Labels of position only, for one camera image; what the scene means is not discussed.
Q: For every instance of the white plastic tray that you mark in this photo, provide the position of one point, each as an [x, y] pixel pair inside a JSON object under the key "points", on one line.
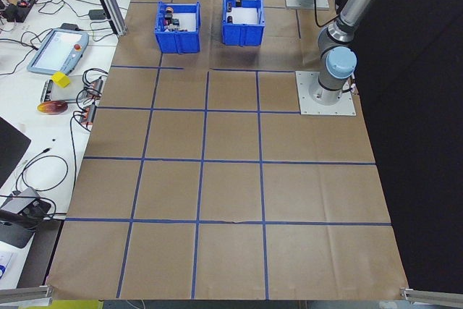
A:
{"points": [[63, 95]]}

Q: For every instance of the grey docking device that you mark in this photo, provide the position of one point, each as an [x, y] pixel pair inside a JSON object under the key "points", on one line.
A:
{"points": [[21, 200]]}

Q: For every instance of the yellow push button black body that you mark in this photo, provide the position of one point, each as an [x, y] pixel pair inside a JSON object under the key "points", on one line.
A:
{"points": [[169, 9]]}

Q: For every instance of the light blue teach pendant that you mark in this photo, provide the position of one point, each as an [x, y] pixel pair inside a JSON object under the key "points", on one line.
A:
{"points": [[54, 52]]}

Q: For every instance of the white bin liner sheet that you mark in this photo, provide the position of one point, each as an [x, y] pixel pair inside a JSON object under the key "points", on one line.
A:
{"points": [[249, 16]]}

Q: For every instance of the blue button storage bin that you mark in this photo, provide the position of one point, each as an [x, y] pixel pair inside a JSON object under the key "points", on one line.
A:
{"points": [[177, 43]]}

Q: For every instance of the yellow cube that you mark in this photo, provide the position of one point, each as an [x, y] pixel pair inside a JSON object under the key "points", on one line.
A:
{"points": [[60, 80]]}

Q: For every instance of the black frame cover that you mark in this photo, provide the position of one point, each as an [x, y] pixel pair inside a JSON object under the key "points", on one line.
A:
{"points": [[427, 106]]}

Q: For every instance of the black laptop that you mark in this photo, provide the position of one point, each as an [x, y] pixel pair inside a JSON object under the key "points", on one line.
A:
{"points": [[11, 150]]}

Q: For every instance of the small black block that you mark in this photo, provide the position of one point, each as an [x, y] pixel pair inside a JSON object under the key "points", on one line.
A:
{"points": [[228, 7], [229, 19]]}

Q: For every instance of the grey black selector switch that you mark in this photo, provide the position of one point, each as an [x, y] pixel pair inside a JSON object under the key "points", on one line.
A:
{"points": [[168, 17]]}

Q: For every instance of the red toy fruit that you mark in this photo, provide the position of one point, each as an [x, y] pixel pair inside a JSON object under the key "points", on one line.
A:
{"points": [[52, 108]]}

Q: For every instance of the black stand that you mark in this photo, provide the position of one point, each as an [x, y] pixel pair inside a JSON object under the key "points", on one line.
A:
{"points": [[14, 233]]}

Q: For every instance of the aluminium extrusion bar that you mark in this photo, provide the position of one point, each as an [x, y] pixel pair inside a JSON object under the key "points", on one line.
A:
{"points": [[434, 296], [25, 294]]}

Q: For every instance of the black electronics board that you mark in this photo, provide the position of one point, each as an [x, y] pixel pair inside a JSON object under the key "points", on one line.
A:
{"points": [[18, 10]]}

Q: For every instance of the black green contact block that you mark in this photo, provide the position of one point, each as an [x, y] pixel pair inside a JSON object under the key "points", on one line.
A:
{"points": [[176, 20]]}

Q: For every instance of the red mushroom button black body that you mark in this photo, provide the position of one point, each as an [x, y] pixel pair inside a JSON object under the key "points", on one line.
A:
{"points": [[165, 24]]}

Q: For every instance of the white block push button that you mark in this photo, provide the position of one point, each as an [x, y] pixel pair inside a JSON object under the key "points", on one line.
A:
{"points": [[172, 28]]}

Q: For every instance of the black power adapter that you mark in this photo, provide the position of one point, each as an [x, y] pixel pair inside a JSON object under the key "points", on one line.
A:
{"points": [[70, 27], [96, 15]]}

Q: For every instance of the white workbench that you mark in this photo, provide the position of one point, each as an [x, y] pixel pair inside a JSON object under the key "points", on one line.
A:
{"points": [[40, 131]]}

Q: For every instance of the dark usb hub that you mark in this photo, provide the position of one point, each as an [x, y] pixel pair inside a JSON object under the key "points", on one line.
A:
{"points": [[94, 86], [88, 116]]}

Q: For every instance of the assorted parts in far bin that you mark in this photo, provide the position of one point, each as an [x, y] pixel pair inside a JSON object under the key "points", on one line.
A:
{"points": [[190, 22]]}

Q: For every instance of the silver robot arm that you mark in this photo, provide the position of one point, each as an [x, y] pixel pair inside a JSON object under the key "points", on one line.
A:
{"points": [[361, 1]]}

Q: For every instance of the blue bin with black blocks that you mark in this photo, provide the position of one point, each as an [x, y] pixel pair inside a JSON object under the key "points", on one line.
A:
{"points": [[242, 35]]}

